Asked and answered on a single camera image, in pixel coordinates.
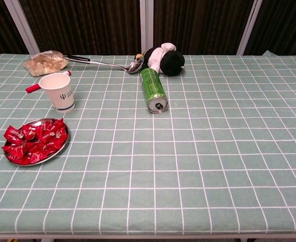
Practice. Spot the white paper cup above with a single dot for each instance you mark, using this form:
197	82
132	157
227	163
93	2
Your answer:
61	98

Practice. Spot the round steel plate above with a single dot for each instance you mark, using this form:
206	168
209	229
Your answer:
33	122

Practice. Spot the green drink can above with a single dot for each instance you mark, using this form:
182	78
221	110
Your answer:
151	85

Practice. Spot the green checked tablecloth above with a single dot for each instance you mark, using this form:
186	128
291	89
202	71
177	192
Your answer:
188	151

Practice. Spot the steel ladle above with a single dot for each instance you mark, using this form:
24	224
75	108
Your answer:
135	66

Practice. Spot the black white plush toy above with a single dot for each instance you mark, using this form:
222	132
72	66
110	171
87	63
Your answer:
172	64

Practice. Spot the clear snack bag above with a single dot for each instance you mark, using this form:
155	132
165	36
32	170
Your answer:
44	64

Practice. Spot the red marker pen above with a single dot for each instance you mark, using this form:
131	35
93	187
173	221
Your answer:
31	89

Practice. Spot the white partition post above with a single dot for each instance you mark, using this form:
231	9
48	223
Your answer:
20	25
250	25
146	25

